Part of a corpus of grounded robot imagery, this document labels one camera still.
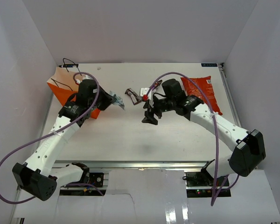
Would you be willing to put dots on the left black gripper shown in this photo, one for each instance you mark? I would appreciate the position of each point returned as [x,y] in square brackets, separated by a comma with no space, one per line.
[108,99]

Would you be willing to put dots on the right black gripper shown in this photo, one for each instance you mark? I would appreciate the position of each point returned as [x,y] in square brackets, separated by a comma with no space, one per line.
[149,116]

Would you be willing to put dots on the silver blue snack packet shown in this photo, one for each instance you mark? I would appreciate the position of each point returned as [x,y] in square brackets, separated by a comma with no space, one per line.
[118,100]

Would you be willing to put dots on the brown white snack wrapper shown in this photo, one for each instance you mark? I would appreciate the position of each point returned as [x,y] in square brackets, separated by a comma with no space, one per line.
[135,98]

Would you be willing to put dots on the purple brown snack wrapper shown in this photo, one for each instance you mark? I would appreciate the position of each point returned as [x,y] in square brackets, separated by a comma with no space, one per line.
[157,84]

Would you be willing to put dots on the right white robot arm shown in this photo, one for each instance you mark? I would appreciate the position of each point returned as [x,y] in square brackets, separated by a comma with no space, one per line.
[247,148]

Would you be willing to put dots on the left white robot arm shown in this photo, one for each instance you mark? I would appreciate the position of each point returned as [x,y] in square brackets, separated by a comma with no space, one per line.
[37,175]

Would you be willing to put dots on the orange paper bag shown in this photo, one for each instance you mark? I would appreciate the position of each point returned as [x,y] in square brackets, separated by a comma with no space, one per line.
[62,83]

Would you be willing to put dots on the large red chip bag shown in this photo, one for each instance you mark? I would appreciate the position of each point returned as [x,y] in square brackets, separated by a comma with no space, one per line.
[205,84]

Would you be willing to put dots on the blue label sticker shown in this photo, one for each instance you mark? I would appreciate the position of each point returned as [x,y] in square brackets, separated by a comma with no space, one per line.
[208,64]

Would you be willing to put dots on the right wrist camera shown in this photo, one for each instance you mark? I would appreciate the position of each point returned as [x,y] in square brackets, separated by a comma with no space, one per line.
[146,95]

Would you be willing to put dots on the aluminium table frame rail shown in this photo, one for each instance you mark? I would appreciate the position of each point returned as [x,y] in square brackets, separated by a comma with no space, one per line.
[145,164]

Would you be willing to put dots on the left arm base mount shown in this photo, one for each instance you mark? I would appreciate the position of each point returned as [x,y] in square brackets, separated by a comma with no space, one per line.
[95,187]

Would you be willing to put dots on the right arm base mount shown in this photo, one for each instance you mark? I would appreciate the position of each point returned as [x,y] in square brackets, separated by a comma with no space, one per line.
[199,187]

